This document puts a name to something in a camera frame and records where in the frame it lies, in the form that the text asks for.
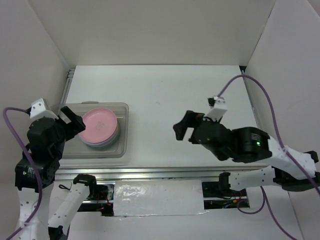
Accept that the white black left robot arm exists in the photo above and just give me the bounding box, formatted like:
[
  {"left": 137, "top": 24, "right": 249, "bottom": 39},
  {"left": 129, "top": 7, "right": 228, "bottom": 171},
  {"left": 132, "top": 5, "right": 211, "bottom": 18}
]
[{"left": 13, "top": 102, "right": 99, "bottom": 240}]

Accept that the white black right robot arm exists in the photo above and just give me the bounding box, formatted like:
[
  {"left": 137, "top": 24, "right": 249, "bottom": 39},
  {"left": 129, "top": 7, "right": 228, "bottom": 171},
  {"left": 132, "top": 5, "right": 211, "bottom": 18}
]
[{"left": 173, "top": 110, "right": 320, "bottom": 196}]

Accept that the purple plate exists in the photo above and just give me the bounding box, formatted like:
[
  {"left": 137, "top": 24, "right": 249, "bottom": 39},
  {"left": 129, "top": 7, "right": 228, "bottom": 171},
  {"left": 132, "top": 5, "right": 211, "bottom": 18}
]
[{"left": 79, "top": 127, "right": 121, "bottom": 148}]

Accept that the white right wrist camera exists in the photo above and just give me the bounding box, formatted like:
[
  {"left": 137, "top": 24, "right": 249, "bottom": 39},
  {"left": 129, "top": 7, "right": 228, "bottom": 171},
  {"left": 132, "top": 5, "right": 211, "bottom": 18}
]
[{"left": 203, "top": 96, "right": 228, "bottom": 123}]

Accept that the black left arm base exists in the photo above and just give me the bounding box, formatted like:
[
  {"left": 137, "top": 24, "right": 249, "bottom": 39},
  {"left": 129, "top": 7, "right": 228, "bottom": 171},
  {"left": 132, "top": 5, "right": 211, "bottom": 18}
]
[{"left": 77, "top": 184, "right": 115, "bottom": 217}]

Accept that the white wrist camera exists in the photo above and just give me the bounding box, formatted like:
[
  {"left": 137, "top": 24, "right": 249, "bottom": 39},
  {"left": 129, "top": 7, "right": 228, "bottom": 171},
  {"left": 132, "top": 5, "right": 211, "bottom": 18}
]
[
  {"left": 203, "top": 96, "right": 228, "bottom": 123},
  {"left": 29, "top": 98, "right": 58, "bottom": 122}
]

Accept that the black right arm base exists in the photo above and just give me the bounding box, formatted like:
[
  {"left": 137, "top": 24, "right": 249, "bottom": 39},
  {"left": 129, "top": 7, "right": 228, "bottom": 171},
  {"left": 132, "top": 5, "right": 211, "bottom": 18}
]
[{"left": 201, "top": 180, "right": 247, "bottom": 200}]

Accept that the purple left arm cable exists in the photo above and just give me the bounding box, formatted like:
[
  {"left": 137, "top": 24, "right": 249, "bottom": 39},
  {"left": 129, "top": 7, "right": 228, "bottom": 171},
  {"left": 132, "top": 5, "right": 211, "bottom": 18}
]
[{"left": 2, "top": 107, "right": 43, "bottom": 240}]

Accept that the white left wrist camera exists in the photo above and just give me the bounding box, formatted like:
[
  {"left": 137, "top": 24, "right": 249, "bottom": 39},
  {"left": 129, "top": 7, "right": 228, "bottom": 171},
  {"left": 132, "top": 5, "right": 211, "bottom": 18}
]
[{"left": 29, "top": 98, "right": 58, "bottom": 122}]

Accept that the pink plate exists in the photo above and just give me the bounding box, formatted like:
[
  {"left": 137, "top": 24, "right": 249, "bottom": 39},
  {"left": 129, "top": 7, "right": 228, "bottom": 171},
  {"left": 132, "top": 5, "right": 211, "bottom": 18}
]
[{"left": 78, "top": 107, "right": 118, "bottom": 145}]

